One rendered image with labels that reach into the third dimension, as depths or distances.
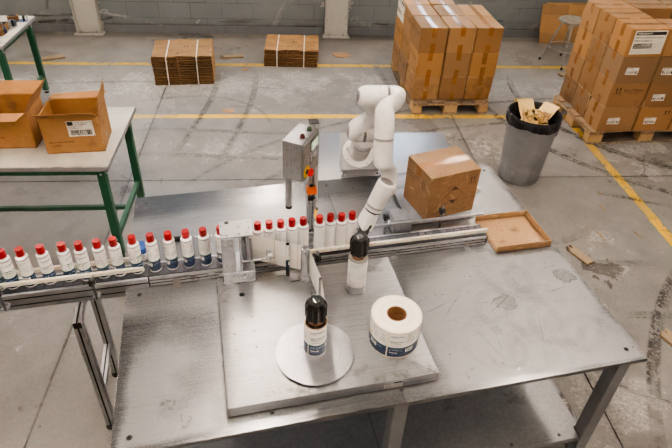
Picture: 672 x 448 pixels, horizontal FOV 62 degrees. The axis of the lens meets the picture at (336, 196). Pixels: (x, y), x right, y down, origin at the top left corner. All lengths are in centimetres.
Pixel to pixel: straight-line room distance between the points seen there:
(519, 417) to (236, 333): 149
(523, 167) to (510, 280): 225
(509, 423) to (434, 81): 369
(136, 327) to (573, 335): 184
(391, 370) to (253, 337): 56
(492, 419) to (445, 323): 69
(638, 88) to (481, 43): 147
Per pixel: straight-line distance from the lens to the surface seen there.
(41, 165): 380
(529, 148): 483
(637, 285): 442
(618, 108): 590
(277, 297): 248
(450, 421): 298
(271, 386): 220
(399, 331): 219
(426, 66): 575
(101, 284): 269
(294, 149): 237
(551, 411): 316
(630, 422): 360
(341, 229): 262
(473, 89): 600
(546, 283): 285
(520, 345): 254
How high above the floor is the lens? 267
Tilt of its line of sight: 36 degrees down
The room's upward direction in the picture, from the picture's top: 3 degrees clockwise
